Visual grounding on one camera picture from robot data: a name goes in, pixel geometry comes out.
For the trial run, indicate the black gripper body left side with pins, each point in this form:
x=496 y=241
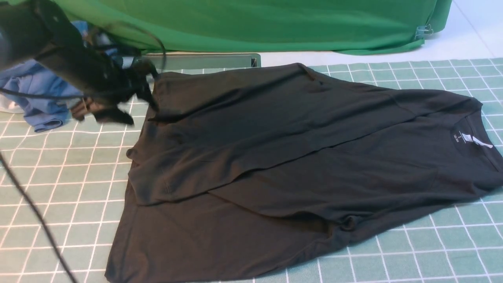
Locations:
x=93 y=75

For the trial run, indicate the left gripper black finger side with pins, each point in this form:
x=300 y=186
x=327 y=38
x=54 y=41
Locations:
x=113 y=115
x=143 y=68

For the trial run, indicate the dark gray long-sleeve top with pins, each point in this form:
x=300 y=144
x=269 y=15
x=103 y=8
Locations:
x=245 y=172

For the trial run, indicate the blue crumpled garment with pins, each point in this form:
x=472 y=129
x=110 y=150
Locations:
x=30 y=77

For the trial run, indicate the green checkered tablecloth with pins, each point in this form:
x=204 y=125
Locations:
x=77 y=176

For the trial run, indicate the green backdrop cloth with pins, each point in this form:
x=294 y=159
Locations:
x=355 y=27

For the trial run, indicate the silver binder clip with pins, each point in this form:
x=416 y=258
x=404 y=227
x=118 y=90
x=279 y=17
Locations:
x=423 y=31

